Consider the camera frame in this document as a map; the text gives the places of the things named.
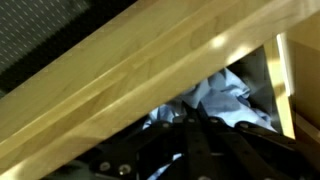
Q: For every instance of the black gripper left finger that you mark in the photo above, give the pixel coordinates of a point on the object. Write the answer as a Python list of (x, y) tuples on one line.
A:
[(166, 151)]

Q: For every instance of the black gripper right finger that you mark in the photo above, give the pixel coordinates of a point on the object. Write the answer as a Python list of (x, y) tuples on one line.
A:
[(261, 153)]

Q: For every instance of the light blue shirt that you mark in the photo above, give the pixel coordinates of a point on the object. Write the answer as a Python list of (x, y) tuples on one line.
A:
[(223, 95)]

